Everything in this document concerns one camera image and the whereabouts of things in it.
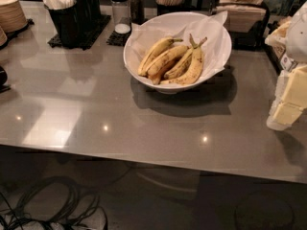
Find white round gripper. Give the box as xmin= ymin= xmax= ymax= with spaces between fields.
xmin=267 ymin=2 xmax=307 ymax=131

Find yellow banana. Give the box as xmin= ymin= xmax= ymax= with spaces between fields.
xmin=137 ymin=36 xmax=182 ymax=76
xmin=147 ymin=45 xmax=189 ymax=76

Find right spotted banana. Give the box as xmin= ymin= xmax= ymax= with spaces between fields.
xmin=160 ymin=37 xmax=207 ymax=85

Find white ceramic bowl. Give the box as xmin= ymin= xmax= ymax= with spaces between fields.
xmin=123 ymin=11 xmax=233 ymax=94

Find small lower orange banana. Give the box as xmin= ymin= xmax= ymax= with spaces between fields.
xmin=149 ymin=59 xmax=177 ymax=85

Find sachet display box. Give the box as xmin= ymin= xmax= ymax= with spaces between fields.
xmin=265 ymin=17 xmax=294 ymax=72

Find small black mat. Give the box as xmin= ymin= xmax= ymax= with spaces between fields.
xmin=106 ymin=31 xmax=130 ymax=46

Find dark pepper shaker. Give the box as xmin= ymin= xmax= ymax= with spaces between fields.
xmin=129 ymin=0 xmax=145 ymax=25

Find clear sugar shaker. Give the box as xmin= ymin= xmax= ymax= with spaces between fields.
xmin=111 ymin=0 xmax=130 ymax=35

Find rear black cutlery holder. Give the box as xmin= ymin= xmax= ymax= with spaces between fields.
xmin=75 ymin=0 xmax=101 ymax=26

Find black cutlery holder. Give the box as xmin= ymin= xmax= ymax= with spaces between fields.
xmin=45 ymin=4 xmax=79 ymax=48
xmin=75 ymin=0 xmax=101 ymax=26

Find front black cutlery holder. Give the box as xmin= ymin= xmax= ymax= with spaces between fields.
xmin=45 ymin=4 xmax=79 ymax=48

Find black rubber mat left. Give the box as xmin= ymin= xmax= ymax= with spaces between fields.
xmin=47 ymin=14 xmax=111 ymax=50

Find black object left edge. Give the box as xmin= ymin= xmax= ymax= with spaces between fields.
xmin=0 ymin=66 xmax=11 ymax=93

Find black cables on floor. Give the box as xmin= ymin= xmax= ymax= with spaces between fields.
xmin=0 ymin=175 xmax=108 ymax=230

